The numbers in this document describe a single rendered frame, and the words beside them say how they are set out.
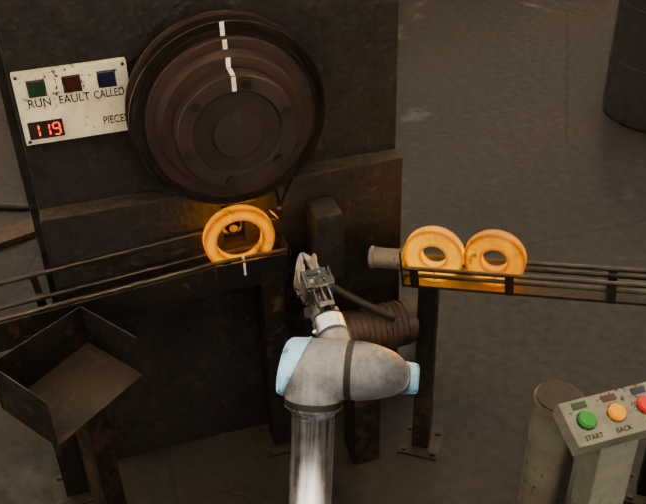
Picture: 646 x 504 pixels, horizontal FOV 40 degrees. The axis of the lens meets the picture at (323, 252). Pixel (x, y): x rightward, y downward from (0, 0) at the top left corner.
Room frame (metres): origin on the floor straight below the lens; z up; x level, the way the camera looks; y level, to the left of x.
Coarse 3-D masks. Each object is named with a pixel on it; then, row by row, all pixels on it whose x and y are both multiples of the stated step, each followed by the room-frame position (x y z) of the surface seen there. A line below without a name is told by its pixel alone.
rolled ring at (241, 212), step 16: (224, 208) 1.95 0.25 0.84; (240, 208) 1.94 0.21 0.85; (256, 208) 1.96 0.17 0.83; (208, 224) 1.92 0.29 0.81; (224, 224) 1.92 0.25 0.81; (256, 224) 1.94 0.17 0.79; (208, 240) 1.90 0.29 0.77; (272, 240) 1.95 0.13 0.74; (208, 256) 1.90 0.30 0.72; (224, 256) 1.92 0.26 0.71
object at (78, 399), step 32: (64, 320) 1.67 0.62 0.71; (96, 320) 1.67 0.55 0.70; (32, 352) 1.59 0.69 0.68; (64, 352) 1.66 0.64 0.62; (96, 352) 1.67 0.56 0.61; (128, 352) 1.61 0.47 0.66; (0, 384) 1.49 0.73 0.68; (32, 384) 1.58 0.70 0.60; (64, 384) 1.57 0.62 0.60; (96, 384) 1.56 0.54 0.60; (128, 384) 1.55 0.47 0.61; (32, 416) 1.43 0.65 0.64; (64, 416) 1.47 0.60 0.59; (96, 416) 1.55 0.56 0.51; (96, 448) 1.53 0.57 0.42; (96, 480) 1.54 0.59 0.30
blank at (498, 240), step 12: (480, 240) 1.85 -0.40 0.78; (492, 240) 1.84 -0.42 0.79; (504, 240) 1.83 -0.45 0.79; (516, 240) 1.84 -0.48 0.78; (468, 252) 1.86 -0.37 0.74; (480, 252) 1.85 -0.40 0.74; (504, 252) 1.83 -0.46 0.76; (516, 252) 1.82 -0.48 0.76; (468, 264) 1.86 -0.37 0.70; (480, 264) 1.85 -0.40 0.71; (504, 264) 1.85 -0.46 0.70; (516, 264) 1.82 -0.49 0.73; (480, 276) 1.85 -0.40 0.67
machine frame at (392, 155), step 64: (0, 0) 1.92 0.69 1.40; (64, 0) 1.96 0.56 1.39; (128, 0) 2.00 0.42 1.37; (192, 0) 2.04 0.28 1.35; (256, 0) 2.08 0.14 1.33; (320, 0) 2.13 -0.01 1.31; (384, 0) 2.17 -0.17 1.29; (0, 64) 1.99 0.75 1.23; (64, 64) 1.95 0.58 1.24; (128, 64) 1.99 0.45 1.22; (320, 64) 2.13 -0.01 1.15; (384, 64) 2.17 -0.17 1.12; (384, 128) 2.17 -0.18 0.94; (64, 192) 1.94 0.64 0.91; (128, 192) 1.98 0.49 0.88; (320, 192) 2.06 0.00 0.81; (384, 192) 2.12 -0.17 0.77; (64, 256) 1.87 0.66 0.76; (128, 256) 1.92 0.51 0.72; (128, 320) 1.91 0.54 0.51; (192, 320) 1.96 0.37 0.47; (256, 320) 2.01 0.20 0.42; (192, 384) 1.95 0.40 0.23; (256, 384) 2.00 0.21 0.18; (128, 448) 1.89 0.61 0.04
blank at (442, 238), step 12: (420, 228) 1.93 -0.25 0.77; (432, 228) 1.91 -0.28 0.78; (444, 228) 1.91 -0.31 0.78; (408, 240) 1.91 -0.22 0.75; (420, 240) 1.90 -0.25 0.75; (432, 240) 1.89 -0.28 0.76; (444, 240) 1.88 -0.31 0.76; (456, 240) 1.88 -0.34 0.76; (408, 252) 1.91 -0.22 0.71; (420, 252) 1.90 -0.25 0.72; (444, 252) 1.88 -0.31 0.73; (456, 252) 1.87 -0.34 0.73; (408, 264) 1.91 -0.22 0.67; (420, 264) 1.90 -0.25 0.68; (432, 264) 1.90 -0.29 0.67; (444, 264) 1.88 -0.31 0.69; (456, 264) 1.87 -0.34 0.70
